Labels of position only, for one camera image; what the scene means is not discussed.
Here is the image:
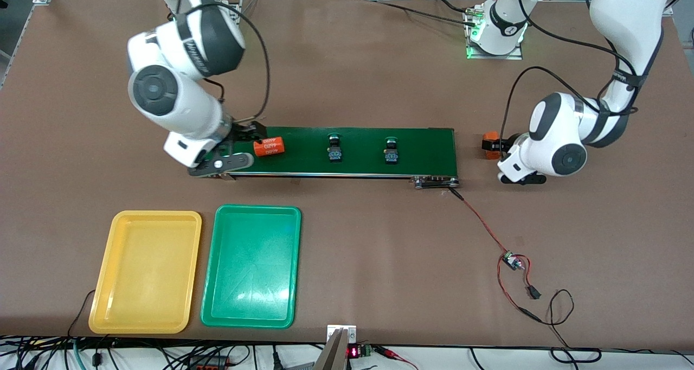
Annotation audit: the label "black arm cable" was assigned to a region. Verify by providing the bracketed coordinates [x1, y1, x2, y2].
[499, 0, 665, 140]
[179, 1, 271, 125]

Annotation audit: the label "red black twin wire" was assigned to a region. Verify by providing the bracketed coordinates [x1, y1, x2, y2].
[448, 187, 544, 323]

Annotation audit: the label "black looped cable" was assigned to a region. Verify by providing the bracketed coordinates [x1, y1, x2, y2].
[542, 289, 602, 365]

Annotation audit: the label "thin black cable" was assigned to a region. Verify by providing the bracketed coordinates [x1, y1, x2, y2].
[67, 289, 97, 338]

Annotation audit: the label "orange cylinder white print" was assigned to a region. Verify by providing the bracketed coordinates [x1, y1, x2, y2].
[481, 131, 502, 160]
[253, 137, 286, 158]

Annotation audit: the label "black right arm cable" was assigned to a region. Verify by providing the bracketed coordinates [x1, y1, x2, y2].
[179, 1, 271, 125]

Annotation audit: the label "power strip red switches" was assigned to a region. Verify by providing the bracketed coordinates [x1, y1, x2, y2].
[184, 356, 231, 370]

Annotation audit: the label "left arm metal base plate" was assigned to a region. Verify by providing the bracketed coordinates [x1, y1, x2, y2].
[465, 4, 524, 61]

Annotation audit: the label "green conveyor belt unit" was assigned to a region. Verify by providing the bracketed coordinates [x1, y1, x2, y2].
[189, 125, 460, 190]

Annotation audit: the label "black base supply cable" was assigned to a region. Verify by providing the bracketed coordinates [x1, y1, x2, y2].
[377, 0, 480, 29]

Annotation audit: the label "red clip lead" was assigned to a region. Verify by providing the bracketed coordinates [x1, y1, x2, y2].
[375, 346, 418, 370]

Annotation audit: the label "yellow plastic tray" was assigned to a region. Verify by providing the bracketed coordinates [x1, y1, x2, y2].
[88, 210, 203, 335]

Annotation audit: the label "green plastic tray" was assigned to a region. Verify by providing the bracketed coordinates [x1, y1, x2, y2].
[201, 204, 302, 329]

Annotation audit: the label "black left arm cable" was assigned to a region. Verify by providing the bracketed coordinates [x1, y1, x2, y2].
[499, 0, 665, 140]

